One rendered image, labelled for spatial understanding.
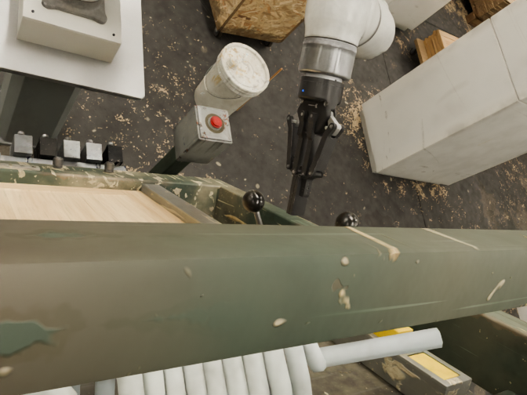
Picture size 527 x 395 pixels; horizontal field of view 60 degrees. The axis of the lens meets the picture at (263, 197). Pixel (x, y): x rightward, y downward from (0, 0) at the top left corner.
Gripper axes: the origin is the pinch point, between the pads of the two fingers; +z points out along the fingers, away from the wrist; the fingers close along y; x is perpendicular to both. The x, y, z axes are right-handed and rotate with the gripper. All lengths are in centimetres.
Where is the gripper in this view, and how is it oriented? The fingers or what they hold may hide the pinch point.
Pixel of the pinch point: (299, 195)
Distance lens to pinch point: 81.2
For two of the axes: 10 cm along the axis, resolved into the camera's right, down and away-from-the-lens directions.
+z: -1.9, 9.7, 1.8
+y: -5.5, -2.5, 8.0
